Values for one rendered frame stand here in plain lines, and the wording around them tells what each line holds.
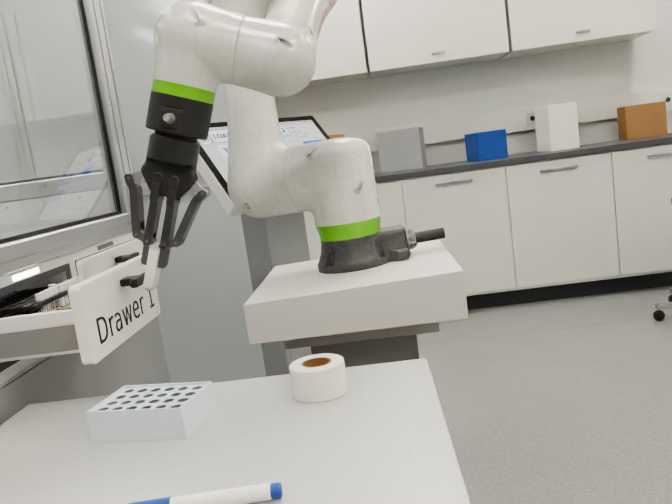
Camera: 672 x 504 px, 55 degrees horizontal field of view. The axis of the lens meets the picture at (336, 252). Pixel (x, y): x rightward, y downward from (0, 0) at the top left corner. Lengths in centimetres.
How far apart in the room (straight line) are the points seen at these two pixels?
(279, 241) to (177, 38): 110
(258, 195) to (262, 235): 72
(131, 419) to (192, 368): 209
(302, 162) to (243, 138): 13
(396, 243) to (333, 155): 21
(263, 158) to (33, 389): 57
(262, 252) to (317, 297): 92
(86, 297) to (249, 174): 45
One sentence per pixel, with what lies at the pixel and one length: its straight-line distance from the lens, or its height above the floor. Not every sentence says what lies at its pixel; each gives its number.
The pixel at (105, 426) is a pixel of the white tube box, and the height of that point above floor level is 78.
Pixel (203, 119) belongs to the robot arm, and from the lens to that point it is 99.
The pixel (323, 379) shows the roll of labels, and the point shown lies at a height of 79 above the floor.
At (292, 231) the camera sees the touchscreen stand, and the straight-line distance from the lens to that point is 201.
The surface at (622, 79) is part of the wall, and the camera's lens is 495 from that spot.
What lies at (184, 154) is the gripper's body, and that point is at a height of 109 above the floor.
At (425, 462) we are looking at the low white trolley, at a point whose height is 76.
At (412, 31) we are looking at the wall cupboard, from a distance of 433.
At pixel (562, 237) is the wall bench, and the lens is 411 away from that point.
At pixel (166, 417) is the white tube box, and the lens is 78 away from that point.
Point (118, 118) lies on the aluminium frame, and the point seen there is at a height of 120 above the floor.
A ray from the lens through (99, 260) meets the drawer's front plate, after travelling 133.
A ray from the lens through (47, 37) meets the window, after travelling 140.
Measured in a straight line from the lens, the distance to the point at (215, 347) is 283.
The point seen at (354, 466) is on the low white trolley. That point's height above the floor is 76.
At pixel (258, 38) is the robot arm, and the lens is 96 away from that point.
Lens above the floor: 105
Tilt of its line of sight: 8 degrees down
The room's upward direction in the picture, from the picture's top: 8 degrees counter-clockwise
